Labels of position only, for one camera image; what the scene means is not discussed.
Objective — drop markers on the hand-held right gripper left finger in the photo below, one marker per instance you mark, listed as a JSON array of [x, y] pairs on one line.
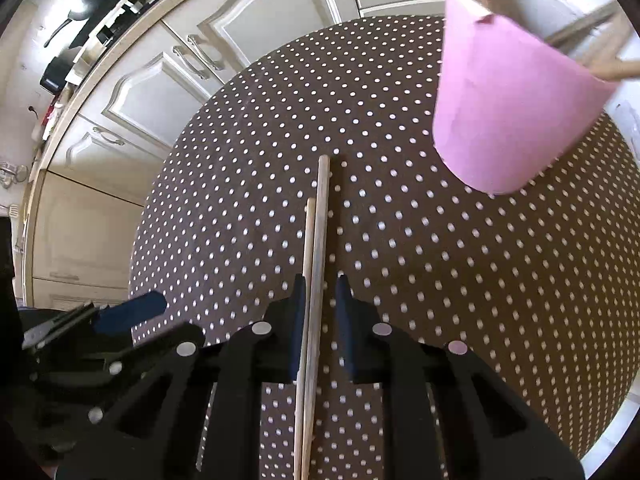
[[299, 320]]

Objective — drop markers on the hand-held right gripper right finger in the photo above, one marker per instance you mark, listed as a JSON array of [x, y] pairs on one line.
[[343, 320]]

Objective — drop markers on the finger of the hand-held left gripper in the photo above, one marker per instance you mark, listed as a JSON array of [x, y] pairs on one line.
[[125, 365], [130, 310]]

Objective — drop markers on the thin wooden chopstick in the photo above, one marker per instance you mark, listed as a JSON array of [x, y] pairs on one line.
[[308, 250]]

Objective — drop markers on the thick grey wooden chopstick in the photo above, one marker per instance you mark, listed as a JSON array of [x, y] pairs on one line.
[[320, 240]]

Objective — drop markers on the pink cup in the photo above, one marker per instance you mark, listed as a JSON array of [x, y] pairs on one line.
[[500, 110]]

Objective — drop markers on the bunch of wooden chopsticks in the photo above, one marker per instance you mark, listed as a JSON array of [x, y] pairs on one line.
[[585, 22]]

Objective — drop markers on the plain cream cabinet panel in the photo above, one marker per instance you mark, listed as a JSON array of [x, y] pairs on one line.
[[80, 230]]

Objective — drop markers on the brown polka dot tablecloth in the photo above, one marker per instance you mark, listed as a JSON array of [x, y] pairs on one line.
[[400, 260]]

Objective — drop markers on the cream drawer front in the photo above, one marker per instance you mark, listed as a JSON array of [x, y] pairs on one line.
[[102, 147]]

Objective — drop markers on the black kitchen appliance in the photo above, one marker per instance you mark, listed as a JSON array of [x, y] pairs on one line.
[[56, 73]]

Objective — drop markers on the narrow cream cabinet door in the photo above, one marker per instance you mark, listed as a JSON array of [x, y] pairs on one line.
[[155, 87]]

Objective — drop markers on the large cream cabinet door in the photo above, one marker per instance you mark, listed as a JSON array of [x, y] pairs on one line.
[[280, 15]]

